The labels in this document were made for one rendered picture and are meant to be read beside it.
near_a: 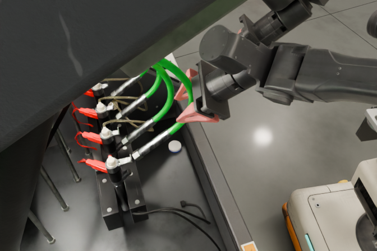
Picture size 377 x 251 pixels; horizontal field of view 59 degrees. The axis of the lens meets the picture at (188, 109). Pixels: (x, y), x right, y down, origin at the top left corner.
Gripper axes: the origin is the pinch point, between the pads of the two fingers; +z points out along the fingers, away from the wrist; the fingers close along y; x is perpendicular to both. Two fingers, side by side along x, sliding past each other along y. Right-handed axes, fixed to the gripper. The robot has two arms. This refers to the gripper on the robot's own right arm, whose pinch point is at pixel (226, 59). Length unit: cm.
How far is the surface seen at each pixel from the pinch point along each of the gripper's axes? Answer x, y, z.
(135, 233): 24, -10, 43
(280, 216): -14, -115, 55
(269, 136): -67, -119, 52
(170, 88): 8.4, 8.8, 9.2
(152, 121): 9.7, 5.3, 18.8
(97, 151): 9.0, 7.3, 37.9
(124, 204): 20.5, -1.9, 37.4
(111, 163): 20.3, 11.1, 24.6
